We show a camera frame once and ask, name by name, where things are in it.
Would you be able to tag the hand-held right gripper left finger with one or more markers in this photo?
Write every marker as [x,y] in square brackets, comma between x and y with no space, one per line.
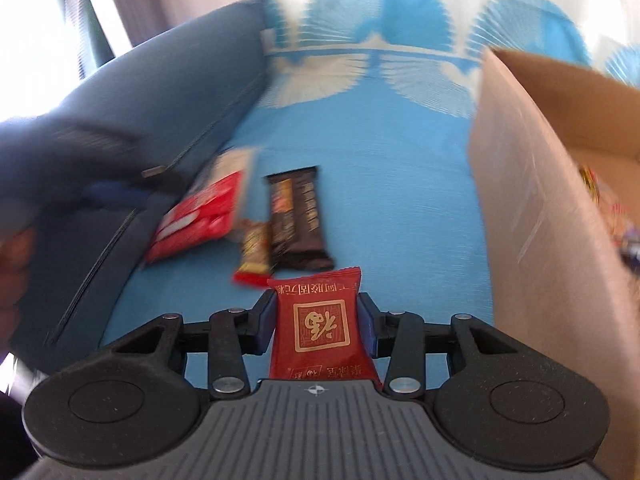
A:
[267,325]

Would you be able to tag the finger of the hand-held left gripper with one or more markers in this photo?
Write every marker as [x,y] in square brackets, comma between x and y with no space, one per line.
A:
[145,162]
[117,195]

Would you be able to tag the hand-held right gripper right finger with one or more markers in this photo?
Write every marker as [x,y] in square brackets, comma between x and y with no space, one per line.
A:
[365,325]

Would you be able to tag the red packet with gold square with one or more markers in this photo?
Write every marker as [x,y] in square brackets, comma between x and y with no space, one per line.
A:
[320,330]

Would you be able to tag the small red-gold candy bar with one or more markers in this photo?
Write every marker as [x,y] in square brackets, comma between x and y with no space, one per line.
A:
[255,255]

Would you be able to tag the red and white snack packet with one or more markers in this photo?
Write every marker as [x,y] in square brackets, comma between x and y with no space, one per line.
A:
[200,220]

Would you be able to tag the dark brown chocolate bar packet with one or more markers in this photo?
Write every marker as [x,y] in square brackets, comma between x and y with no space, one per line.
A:
[297,220]

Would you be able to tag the brown cardboard box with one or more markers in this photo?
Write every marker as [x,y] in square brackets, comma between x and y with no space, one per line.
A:
[530,210]

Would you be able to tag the beige nut snack packet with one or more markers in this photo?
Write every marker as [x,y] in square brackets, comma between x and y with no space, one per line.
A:
[596,185]

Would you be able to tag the purple snack packet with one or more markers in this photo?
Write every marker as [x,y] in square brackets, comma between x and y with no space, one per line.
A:
[629,245]

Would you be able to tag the person's left hand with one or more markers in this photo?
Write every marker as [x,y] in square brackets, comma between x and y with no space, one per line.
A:
[15,265]

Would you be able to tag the blue and cream printed cover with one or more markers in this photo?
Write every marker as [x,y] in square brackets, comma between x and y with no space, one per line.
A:
[400,185]

